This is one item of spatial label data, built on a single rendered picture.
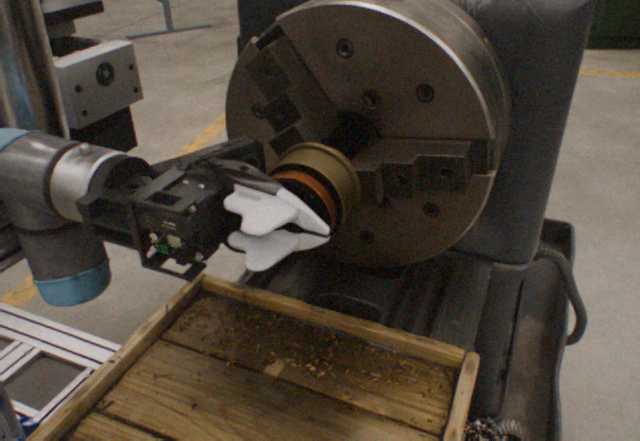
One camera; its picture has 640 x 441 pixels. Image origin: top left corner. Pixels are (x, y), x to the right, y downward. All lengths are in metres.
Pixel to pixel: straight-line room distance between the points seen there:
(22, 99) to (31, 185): 0.14
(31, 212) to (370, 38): 0.37
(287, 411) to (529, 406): 0.59
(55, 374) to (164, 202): 1.23
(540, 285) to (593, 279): 1.01
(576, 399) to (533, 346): 0.70
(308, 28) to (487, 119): 0.20
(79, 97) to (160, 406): 0.44
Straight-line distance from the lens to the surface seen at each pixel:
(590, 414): 1.85
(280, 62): 0.55
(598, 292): 2.28
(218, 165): 0.49
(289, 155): 0.52
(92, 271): 0.65
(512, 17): 0.68
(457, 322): 0.71
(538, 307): 1.27
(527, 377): 1.12
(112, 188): 0.53
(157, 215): 0.46
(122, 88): 0.90
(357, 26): 0.55
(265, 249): 0.47
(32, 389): 1.66
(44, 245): 0.63
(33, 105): 0.70
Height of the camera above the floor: 1.35
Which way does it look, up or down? 31 degrees down
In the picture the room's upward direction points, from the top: straight up
